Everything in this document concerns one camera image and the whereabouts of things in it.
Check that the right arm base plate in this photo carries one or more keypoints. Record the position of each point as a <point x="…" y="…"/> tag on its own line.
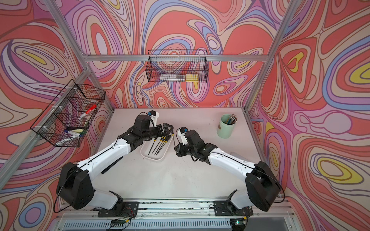
<point x="225" y="208"/>

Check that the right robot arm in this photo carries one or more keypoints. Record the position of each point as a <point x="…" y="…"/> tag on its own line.
<point x="262" y="187"/>

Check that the black wire basket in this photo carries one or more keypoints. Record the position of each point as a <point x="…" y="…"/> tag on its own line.
<point x="176" y="61"/>
<point x="63" y="114"/>

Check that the red marker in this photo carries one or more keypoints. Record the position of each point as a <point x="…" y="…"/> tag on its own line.
<point x="90" y="110"/>

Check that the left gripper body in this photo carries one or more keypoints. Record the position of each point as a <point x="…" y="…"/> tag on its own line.
<point x="158" y="133"/>

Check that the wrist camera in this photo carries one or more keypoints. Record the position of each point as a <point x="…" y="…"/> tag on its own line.
<point x="181" y="133"/>
<point x="154" y="117"/>

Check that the black wire basket back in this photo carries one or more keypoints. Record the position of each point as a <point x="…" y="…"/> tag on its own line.
<point x="176" y="61"/>

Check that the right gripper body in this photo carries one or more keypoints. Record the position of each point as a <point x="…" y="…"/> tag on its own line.
<point x="184" y="150"/>

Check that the white storage tray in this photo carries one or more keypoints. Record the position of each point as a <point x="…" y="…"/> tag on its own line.
<point x="146" y="146"/>

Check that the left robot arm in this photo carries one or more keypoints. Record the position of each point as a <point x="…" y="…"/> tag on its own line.
<point x="75" y="181"/>

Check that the aluminium rail front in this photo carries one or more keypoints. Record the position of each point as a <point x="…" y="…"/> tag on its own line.
<point x="189" y="214"/>

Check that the yellow box in basket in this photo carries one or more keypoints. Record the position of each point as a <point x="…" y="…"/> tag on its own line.
<point x="192" y="78"/>

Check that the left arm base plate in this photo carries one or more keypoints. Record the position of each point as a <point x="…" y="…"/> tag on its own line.
<point x="127" y="209"/>

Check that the coloured pencils bundle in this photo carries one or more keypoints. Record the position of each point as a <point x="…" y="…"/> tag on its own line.
<point x="232" y="119"/>

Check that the black wire basket left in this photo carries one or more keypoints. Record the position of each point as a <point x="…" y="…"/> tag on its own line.
<point x="63" y="114"/>

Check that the clear tube in basket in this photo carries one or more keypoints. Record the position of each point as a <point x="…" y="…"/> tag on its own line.
<point x="172" y="77"/>

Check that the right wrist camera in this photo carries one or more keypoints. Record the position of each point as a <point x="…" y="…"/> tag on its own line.
<point x="181" y="133"/>

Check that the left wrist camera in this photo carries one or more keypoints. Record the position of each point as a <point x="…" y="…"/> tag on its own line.
<point x="154" y="117"/>

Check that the blue cap marker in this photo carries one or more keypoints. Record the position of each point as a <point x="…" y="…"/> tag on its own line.
<point x="74" y="134"/>

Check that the green pencil cup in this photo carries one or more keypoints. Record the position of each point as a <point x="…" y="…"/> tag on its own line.
<point x="224" y="131"/>

